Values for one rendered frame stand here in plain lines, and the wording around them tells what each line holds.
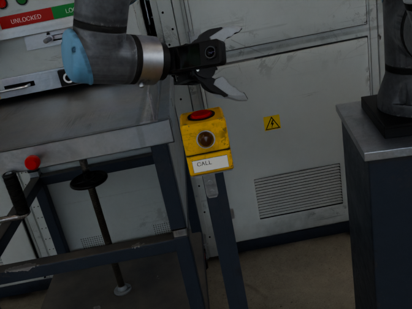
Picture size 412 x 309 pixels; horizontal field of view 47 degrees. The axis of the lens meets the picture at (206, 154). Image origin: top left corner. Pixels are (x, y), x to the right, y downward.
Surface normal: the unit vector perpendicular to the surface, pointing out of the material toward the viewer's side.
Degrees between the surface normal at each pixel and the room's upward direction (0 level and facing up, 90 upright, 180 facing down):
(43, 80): 90
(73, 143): 90
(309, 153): 90
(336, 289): 0
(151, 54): 73
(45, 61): 90
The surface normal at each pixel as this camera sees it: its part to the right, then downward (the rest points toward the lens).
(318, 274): -0.18, -0.91
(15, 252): 0.06, 0.37
